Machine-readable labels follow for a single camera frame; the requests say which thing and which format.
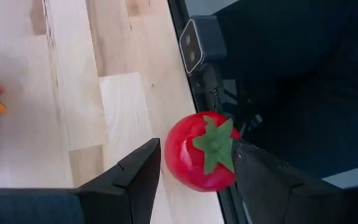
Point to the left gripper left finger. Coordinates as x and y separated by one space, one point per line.
129 186

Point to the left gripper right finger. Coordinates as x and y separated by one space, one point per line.
259 193

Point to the red toy tomato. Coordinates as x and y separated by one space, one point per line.
188 155

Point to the table-level camera box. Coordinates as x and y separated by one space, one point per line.
191 46

